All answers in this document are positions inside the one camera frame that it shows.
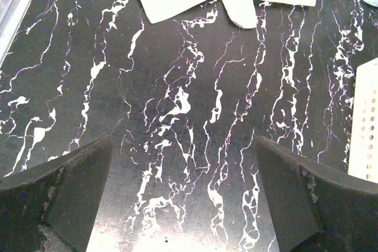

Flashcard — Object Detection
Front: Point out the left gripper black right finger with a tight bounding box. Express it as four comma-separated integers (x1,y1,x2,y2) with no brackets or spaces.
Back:
255,137,377,251

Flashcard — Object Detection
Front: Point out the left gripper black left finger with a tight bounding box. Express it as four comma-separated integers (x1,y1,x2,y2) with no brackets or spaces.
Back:
1,136,113,251

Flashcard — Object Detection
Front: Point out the white perforated storage basket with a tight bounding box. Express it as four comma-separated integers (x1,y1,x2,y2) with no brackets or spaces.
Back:
348,59,378,183

